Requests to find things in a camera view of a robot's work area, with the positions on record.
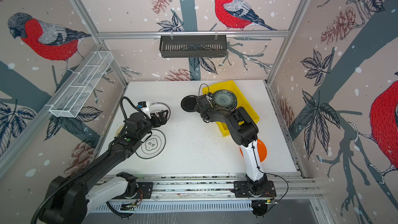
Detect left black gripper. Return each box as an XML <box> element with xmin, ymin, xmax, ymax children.
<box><xmin>138</xmin><ymin>109</ymin><xmax>168</xmax><ymax>140</ymax></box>

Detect black round plate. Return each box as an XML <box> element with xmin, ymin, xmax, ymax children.
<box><xmin>180</xmin><ymin>95</ymin><xmax>197</xmax><ymax>113</ymax></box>

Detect teal patterned plate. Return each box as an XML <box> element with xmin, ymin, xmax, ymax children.
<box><xmin>211</xmin><ymin>89</ymin><xmax>238</xmax><ymax>110</ymax></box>

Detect white plate black flower outline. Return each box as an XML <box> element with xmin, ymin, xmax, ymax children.
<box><xmin>135</xmin><ymin>129</ymin><xmax>166</xmax><ymax>159</ymax></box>

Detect yellow plastic bin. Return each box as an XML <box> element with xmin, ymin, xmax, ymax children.
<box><xmin>208</xmin><ymin>81</ymin><xmax>259</xmax><ymax>137</ymax></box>

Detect orange plate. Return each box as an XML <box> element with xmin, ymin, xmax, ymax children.
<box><xmin>239</xmin><ymin>139</ymin><xmax>267</xmax><ymax>164</ymax></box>

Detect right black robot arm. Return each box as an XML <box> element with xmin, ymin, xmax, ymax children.
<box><xmin>194</xmin><ymin>95</ymin><xmax>268</xmax><ymax>196</ymax></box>

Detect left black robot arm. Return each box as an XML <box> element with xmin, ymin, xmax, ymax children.
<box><xmin>31</xmin><ymin>102</ymin><xmax>170</xmax><ymax>224</ymax></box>

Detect white plate red characters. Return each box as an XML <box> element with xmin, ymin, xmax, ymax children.
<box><xmin>149</xmin><ymin>102</ymin><xmax>171</xmax><ymax>122</ymax></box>

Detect cream yellow small plate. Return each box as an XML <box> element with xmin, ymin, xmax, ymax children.
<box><xmin>115</xmin><ymin>125</ymin><xmax>125</xmax><ymax>139</ymax></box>

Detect black hanging basket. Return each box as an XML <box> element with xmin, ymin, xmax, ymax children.
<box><xmin>159</xmin><ymin>35</ymin><xmax>228</xmax><ymax>58</ymax></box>

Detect horizontal aluminium bar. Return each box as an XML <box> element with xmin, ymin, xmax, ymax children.
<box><xmin>97</xmin><ymin>30</ymin><xmax>290</xmax><ymax>40</ymax></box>

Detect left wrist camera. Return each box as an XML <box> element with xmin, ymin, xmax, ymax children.
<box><xmin>137</xmin><ymin>101</ymin><xmax>151</xmax><ymax>119</ymax></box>

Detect white wire mesh basket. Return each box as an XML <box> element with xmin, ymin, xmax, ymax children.
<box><xmin>49</xmin><ymin>51</ymin><xmax>114</xmax><ymax>118</ymax></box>

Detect aluminium rail base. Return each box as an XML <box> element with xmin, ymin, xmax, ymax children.
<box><xmin>84</xmin><ymin>176</ymin><xmax>325</xmax><ymax>215</ymax></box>

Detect aluminium corner post left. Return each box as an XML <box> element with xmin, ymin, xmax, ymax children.
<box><xmin>69</xmin><ymin>0</ymin><xmax>128</xmax><ymax>88</ymax></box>

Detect aluminium corner post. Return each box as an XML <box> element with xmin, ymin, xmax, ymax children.
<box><xmin>69</xmin><ymin>0</ymin><xmax>128</xmax><ymax>88</ymax></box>
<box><xmin>266</xmin><ymin>0</ymin><xmax>311</xmax><ymax>86</ymax></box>

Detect aluminium corner post right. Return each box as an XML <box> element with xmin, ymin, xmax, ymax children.
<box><xmin>266</xmin><ymin>0</ymin><xmax>311</xmax><ymax>86</ymax></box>

